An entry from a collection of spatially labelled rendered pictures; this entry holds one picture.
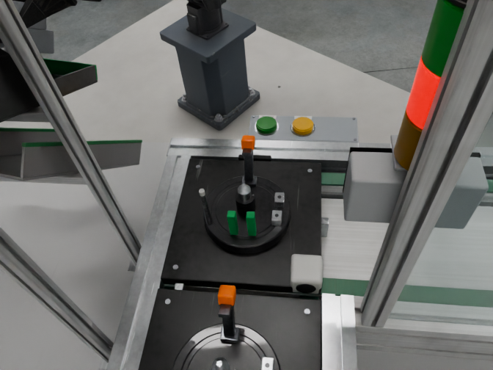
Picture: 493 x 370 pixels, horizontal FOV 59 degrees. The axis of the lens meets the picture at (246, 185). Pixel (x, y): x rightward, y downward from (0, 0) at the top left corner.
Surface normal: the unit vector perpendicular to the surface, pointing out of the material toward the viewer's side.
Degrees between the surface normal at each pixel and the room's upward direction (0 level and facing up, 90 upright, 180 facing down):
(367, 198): 90
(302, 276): 0
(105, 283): 0
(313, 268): 0
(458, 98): 90
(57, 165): 90
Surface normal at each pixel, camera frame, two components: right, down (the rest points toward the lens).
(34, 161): 0.96, 0.18
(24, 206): -0.07, -0.61
